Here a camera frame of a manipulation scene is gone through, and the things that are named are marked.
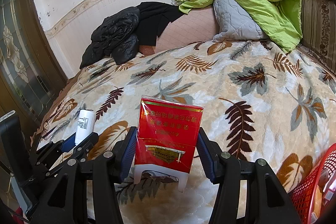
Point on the white small bottle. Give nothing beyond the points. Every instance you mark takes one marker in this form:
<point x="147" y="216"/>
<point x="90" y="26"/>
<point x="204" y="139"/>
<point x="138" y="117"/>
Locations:
<point x="85" y="125"/>

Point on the grey quilted pillow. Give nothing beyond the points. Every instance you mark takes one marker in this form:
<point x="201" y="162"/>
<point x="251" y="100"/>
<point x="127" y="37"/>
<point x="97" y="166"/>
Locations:
<point x="235" y="23"/>

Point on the wooden glass door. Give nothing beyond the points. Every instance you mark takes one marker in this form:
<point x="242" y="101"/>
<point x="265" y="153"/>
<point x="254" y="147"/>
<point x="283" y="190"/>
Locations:
<point x="31" y="77"/>

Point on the red cigarette pack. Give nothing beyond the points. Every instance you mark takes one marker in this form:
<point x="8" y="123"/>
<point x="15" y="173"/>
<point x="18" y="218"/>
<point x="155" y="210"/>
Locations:
<point x="167" y="135"/>

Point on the black cloth garment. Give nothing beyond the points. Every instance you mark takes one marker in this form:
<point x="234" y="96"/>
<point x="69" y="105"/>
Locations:
<point x="153" y="19"/>

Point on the leaf pattern blanket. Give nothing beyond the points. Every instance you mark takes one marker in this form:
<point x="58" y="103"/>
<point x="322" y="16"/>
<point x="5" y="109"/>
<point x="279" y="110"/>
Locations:
<point x="257" y="101"/>

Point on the striped sofa cushion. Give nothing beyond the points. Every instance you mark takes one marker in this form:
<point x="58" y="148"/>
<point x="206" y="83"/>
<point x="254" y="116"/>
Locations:
<point x="318" y="28"/>

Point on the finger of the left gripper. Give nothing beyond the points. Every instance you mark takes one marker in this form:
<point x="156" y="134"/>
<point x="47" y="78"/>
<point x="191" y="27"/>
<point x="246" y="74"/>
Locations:
<point x="83" y="148"/>
<point x="69" y="143"/>

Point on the black puffer jacket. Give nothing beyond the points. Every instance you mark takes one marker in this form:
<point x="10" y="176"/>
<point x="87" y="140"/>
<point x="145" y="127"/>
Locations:
<point x="115" y="37"/>

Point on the red plastic basket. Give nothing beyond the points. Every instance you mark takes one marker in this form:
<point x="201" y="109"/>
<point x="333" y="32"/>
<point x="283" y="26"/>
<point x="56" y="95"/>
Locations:
<point x="302" y="196"/>

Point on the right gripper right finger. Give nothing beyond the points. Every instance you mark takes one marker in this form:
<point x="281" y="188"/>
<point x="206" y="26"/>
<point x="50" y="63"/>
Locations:
<point x="249" y="192"/>

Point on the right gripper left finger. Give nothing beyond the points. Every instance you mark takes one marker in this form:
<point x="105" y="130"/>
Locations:
<point x="95" y="182"/>

